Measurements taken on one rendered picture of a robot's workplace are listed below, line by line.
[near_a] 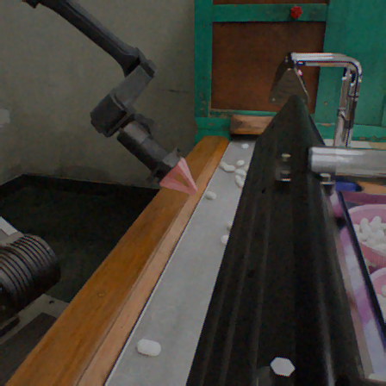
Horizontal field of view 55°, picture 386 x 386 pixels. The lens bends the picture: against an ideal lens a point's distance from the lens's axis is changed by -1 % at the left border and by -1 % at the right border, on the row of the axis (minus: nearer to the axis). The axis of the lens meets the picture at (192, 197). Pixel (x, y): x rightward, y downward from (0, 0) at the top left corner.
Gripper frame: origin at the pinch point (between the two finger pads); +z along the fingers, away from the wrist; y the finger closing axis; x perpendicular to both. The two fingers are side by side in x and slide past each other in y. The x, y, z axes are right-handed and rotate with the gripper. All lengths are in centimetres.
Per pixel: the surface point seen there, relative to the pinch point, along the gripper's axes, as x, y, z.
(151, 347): 6.2, -35.9, 8.3
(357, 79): -39.0, 25.4, 12.1
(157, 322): 8.5, -28.9, 8.3
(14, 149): 157, 171, -109
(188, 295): 6.3, -20.9, 10.7
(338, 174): -32, -56, 0
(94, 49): 51, 171, -97
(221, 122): 6, 82, -4
